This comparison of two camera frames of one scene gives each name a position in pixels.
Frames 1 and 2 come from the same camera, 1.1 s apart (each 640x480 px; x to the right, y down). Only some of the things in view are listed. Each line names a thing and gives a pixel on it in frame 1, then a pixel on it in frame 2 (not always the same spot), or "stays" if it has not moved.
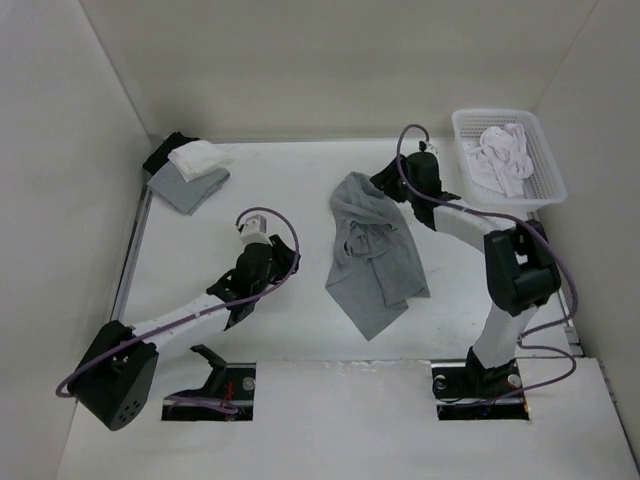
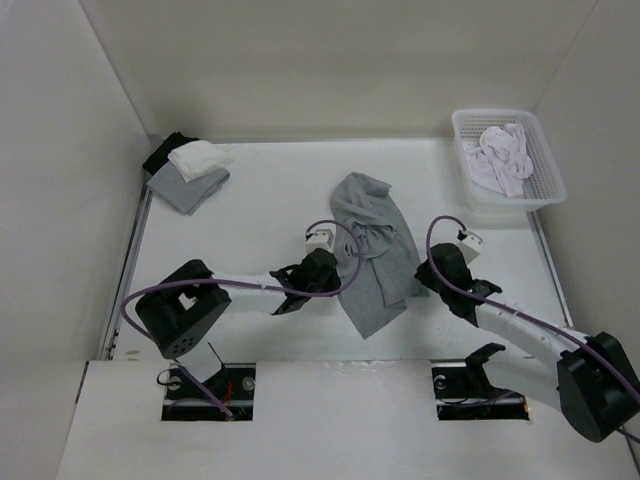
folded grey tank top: [169, 183] stays
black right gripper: [385, 180] -> [424, 274]
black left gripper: [282, 255] -> [333, 283]
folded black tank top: [161, 155] stays
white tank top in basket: [503, 162] stays
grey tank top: [379, 268] stays
